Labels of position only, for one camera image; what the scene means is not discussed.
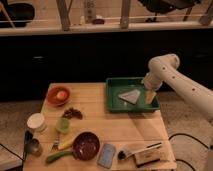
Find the dark chair left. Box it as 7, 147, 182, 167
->
0, 0, 35, 28

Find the small green cup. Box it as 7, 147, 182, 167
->
55, 118, 70, 134

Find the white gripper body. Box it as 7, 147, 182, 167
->
142, 73, 163, 91

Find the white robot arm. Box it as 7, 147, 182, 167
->
142, 54, 213, 127

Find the metal fork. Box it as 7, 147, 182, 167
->
51, 133, 60, 151

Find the black floor cable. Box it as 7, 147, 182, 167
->
168, 132, 211, 171

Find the grey towel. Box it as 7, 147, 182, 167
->
118, 89, 141, 104

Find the brown dried fruit pile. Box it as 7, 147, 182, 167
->
63, 108, 83, 119

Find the yellow banana piece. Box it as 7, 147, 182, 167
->
58, 139, 73, 150

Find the green plastic tray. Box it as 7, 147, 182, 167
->
106, 77, 160, 113

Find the white cup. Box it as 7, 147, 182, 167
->
27, 113, 47, 132

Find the blue sponge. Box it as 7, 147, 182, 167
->
97, 143, 116, 169

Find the black office chair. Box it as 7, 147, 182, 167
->
138, 0, 201, 23

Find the brown wooden block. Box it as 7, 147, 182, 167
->
134, 149, 163, 168

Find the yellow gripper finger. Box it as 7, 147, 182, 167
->
145, 90, 156, 104

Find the dark red bowl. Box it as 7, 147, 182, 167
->
72, 132, 100, 161

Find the green cucumber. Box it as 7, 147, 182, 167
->
45, 151, 72, 164

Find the egg in bowl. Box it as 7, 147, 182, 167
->
56, 91, 66, 100

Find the orange bowl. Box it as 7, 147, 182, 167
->
46, 86, 70, 106

